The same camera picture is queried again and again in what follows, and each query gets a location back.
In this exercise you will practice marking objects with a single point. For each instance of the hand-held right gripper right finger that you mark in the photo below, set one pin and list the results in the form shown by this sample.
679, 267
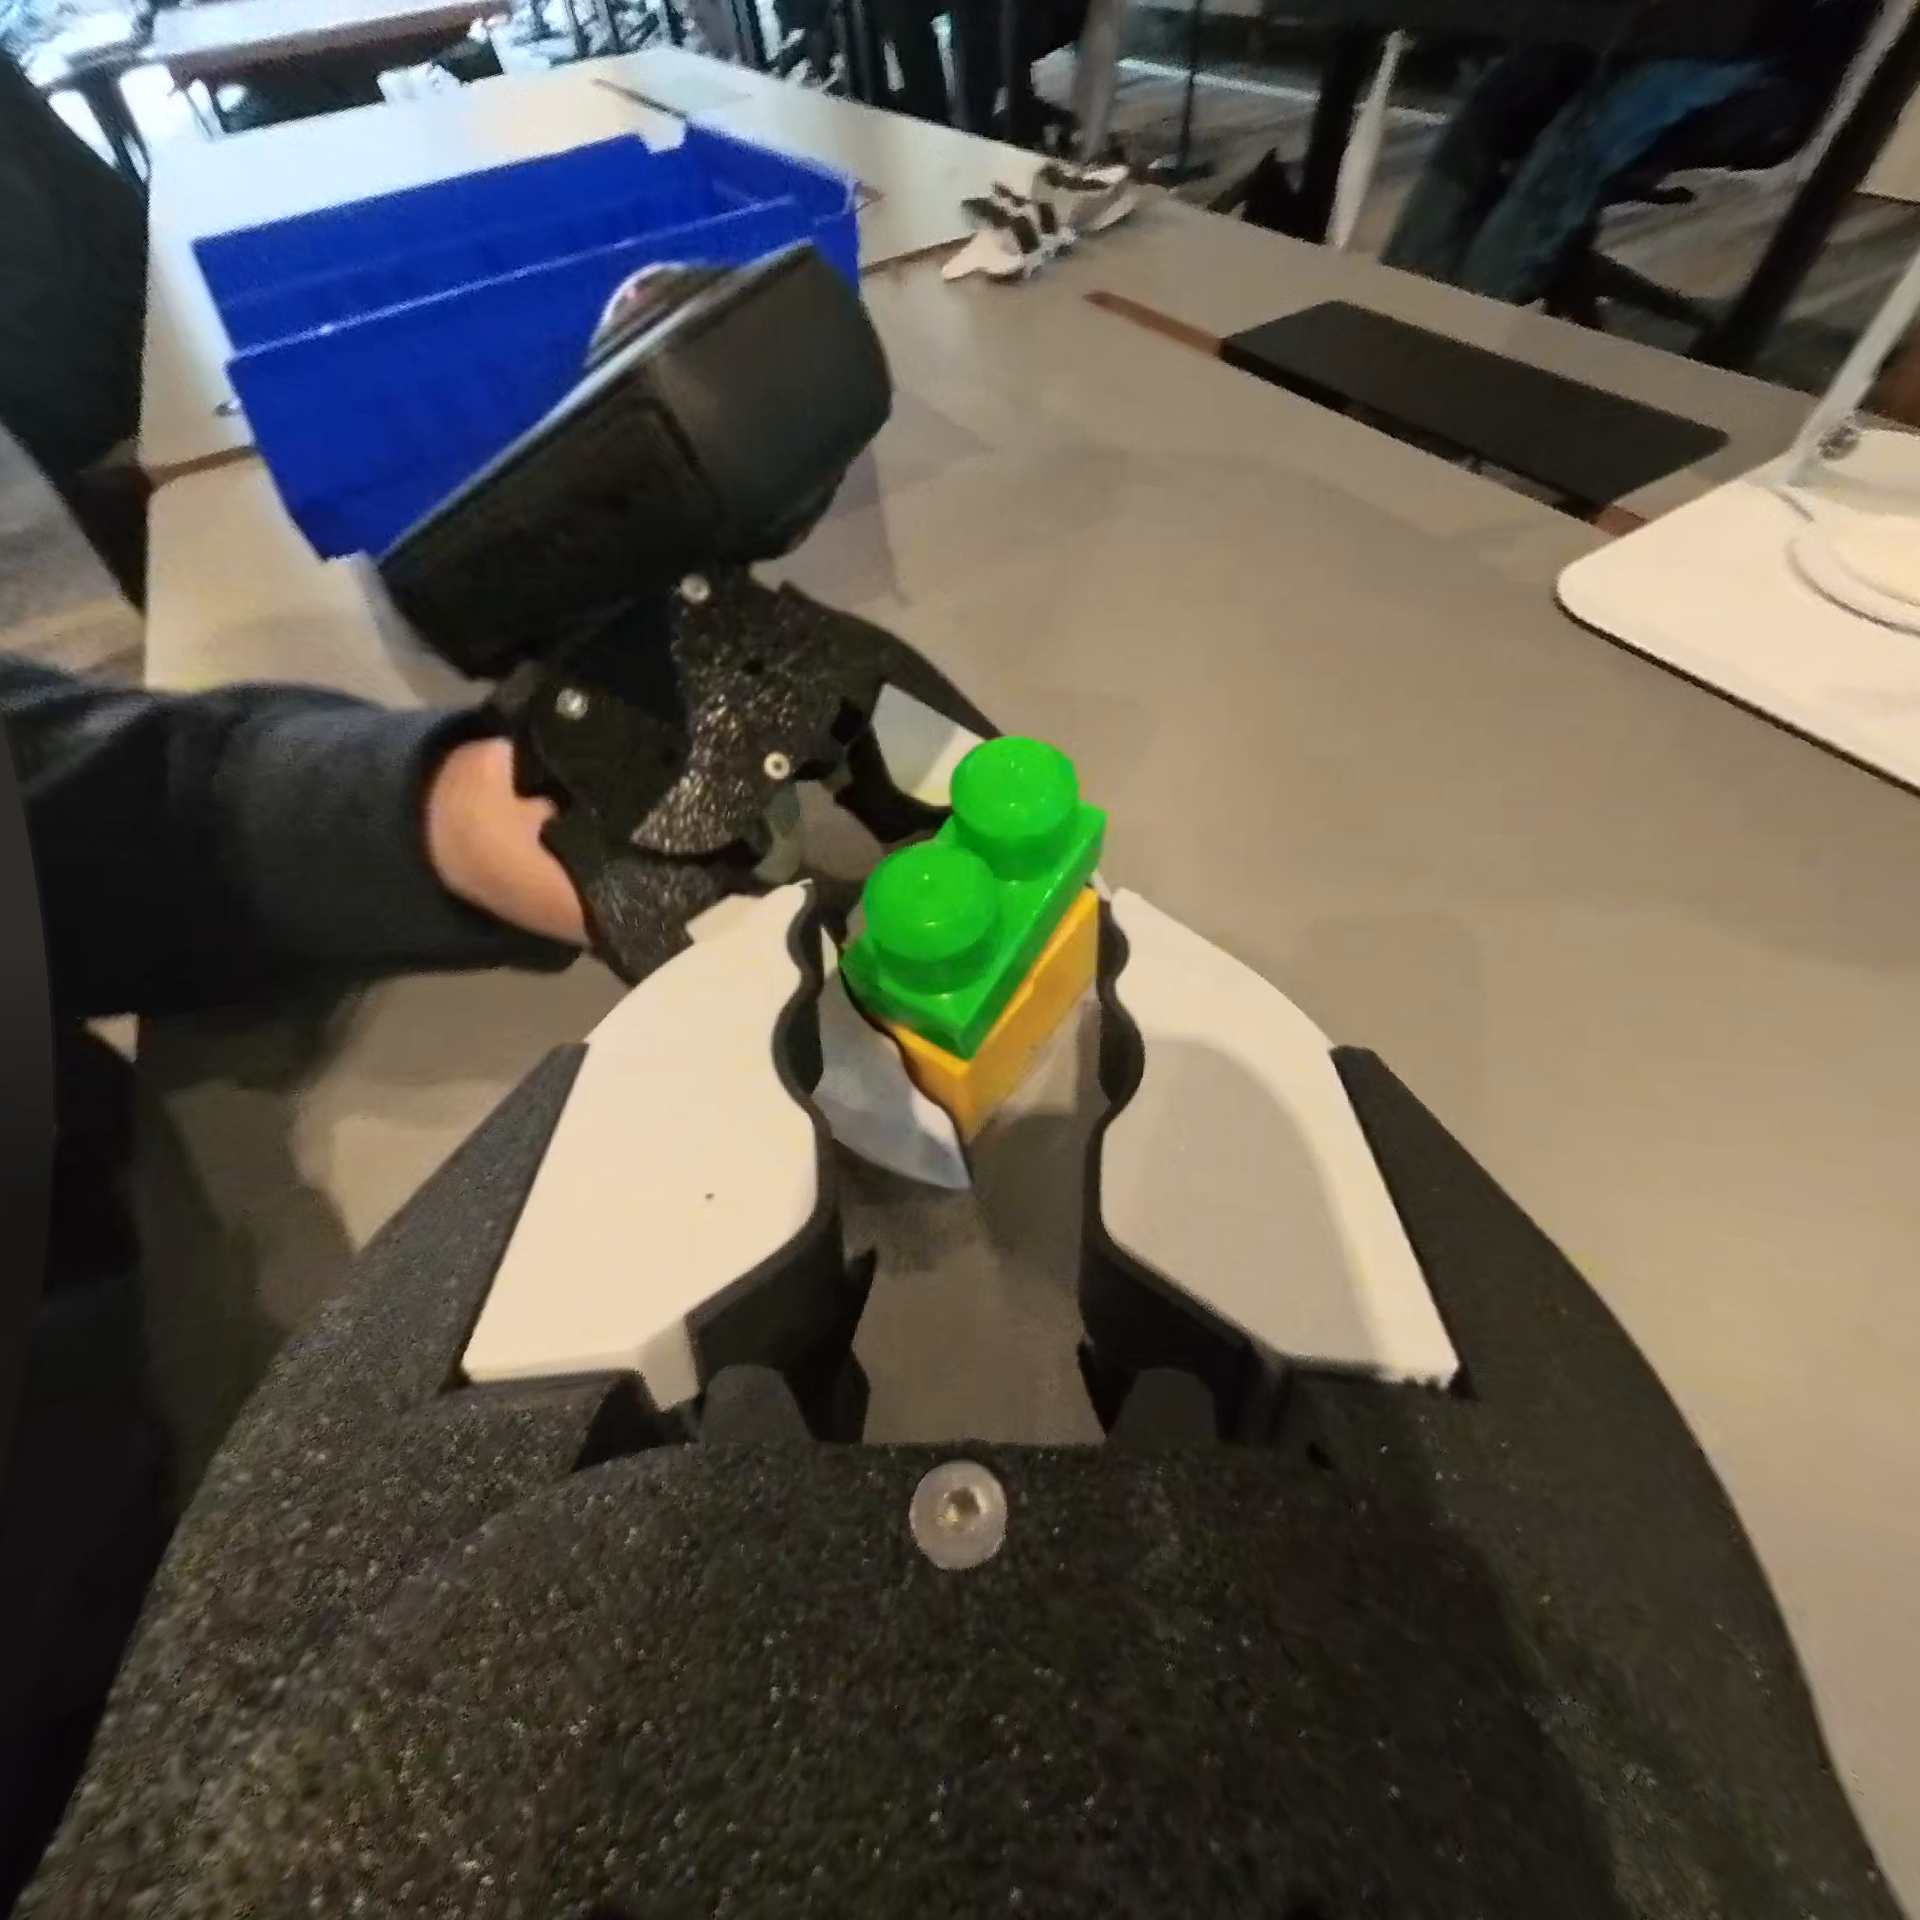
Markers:
1274, 1184

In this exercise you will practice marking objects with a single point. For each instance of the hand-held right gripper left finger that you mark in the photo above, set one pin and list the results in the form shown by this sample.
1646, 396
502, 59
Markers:
660, 1184

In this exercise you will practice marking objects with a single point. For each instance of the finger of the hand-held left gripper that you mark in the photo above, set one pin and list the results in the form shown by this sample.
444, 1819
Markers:
922, 742
884, 1119

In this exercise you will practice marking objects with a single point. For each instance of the yellow two-stud block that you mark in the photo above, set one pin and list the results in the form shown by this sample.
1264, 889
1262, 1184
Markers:
1021, 1035

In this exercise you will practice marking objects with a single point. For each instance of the green two-stud block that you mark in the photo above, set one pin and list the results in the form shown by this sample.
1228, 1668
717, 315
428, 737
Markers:
974, 915

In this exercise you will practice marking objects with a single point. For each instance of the blue plastic bin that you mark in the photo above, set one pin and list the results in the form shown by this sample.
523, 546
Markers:
374, 391

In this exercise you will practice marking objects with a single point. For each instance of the person's left forearm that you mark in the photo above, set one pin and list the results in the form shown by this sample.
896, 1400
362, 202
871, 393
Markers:
224, 841

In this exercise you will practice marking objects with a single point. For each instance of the person's left hand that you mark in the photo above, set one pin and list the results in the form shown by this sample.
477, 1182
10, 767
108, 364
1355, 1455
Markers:
494, 841

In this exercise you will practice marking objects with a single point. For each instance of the pile of white plastic parts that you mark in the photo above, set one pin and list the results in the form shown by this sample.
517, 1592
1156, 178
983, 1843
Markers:
1034, 218

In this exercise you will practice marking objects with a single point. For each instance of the black table mat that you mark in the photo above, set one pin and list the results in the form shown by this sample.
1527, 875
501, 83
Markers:
1470, 399

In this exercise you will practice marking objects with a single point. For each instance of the clear acrylic stand white base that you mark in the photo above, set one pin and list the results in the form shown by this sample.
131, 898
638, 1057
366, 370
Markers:
1694, 631

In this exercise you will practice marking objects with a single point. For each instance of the white pointed panel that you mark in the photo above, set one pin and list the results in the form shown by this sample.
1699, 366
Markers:
1364, 135

